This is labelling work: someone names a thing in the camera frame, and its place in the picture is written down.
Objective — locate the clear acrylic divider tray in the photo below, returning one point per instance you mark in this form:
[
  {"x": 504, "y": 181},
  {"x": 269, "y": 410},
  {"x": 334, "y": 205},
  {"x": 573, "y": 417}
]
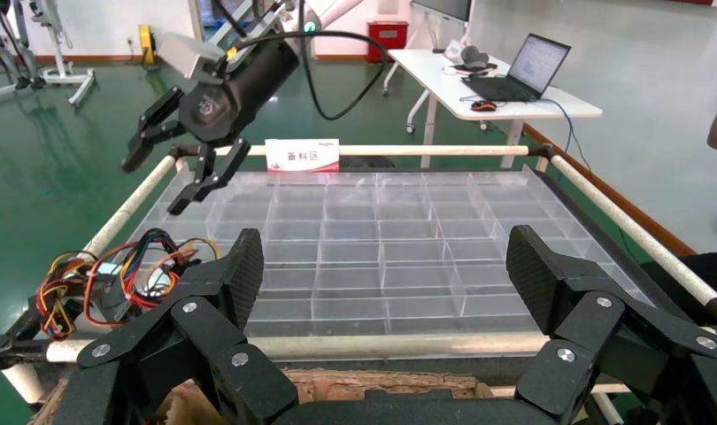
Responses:
[{"x": 405, "y": 246}]

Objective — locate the black laptop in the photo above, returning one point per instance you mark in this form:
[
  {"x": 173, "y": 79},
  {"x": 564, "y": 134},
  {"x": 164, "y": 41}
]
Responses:
[{"x": 537, "y": 64}]

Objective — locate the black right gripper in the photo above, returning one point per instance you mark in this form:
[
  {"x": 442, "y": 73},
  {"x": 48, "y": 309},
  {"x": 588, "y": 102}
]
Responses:
[{"x": 229, "y": 105}]

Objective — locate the white pipe cart frame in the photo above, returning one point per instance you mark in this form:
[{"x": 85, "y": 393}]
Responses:
[{"x": 393, "y": 346}]

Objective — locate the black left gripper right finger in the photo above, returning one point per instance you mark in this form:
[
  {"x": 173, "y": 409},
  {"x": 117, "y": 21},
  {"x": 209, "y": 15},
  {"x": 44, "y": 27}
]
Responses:
[{"x": 587, "y": 317}]

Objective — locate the cardboard box with dividers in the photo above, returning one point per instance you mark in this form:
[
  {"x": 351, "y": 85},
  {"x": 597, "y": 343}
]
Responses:
[{"x": 382, "y": 384}]

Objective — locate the yellow floor device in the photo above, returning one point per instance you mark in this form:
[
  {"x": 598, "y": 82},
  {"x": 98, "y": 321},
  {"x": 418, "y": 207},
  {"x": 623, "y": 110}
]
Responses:
[{"x": 146, "y": 44}]

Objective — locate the black round object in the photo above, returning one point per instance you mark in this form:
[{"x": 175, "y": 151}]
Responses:
[{"x": 367, "y": 162}]

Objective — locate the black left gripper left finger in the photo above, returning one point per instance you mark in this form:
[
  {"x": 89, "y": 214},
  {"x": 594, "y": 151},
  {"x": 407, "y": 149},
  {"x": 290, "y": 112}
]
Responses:
[{"x": 206, "y": 328}]

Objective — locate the orange and black mouse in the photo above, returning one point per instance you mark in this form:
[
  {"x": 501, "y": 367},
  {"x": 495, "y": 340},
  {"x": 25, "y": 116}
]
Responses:
[{"x": 483, "y": 106}]

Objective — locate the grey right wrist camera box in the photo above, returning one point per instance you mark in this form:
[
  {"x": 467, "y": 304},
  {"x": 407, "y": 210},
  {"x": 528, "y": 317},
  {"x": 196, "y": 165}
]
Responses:
[{"x": 185, "y": 56}]

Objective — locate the white office table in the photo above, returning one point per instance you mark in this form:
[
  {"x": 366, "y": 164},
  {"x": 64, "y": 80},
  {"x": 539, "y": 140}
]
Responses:
[{"x": 440, "y": 88}]

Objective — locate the white floor stand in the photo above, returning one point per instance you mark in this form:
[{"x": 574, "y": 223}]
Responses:
[{"x": 71, "y": 75}]

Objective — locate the red bin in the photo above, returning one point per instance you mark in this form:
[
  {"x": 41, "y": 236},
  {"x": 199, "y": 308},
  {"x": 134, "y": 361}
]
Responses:
[{"x": 388, "y": 47}]

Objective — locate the black monitor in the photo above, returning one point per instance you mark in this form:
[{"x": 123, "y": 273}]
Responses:
[{"x": 446, "y": 9}]

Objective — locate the white tent card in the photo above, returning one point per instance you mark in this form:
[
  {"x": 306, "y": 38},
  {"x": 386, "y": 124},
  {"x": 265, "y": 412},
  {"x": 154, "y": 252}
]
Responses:
[{"x": 454, "y": 51}]

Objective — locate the white and red sign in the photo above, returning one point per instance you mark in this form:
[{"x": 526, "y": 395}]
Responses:
[{"x": 303, "y": 155}]

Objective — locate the grey stand with black casters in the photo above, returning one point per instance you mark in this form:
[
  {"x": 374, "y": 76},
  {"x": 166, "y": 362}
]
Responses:
[{"x": 30, "y": 82}]

